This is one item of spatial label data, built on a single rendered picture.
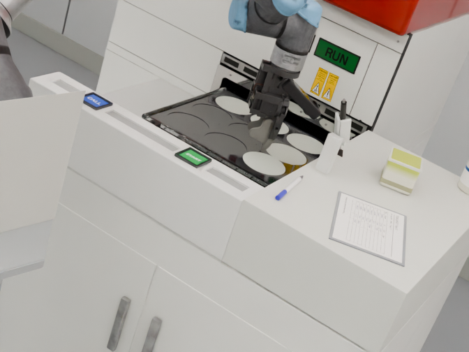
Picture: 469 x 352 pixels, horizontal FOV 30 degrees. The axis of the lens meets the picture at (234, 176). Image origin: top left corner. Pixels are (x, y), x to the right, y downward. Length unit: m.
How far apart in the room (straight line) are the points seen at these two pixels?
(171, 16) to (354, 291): 1.09
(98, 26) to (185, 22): 2.13
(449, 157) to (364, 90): 1.60
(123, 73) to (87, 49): 2.02
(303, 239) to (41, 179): 0.49
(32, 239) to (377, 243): 0.64
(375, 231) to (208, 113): 0.61
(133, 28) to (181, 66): 0.18
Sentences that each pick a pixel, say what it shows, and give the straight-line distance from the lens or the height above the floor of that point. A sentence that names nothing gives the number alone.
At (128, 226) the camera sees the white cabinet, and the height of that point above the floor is 0.77.
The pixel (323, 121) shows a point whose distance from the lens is 2.23.
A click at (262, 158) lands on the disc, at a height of 0.90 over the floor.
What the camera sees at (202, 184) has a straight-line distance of 1.69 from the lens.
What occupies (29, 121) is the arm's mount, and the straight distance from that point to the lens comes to 1.52.
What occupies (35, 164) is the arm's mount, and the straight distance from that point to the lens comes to 1.59.
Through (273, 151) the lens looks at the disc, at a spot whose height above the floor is 0.90.
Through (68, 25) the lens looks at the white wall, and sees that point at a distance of 4.63.
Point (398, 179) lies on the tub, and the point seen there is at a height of 0.99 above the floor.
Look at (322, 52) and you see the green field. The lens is 2.21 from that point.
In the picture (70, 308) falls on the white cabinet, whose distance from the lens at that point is 2.01.
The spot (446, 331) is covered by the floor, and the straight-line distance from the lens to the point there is 3.46.
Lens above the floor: 1.72
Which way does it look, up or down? 26 degrees down
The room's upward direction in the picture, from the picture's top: 19 degrees clockwise
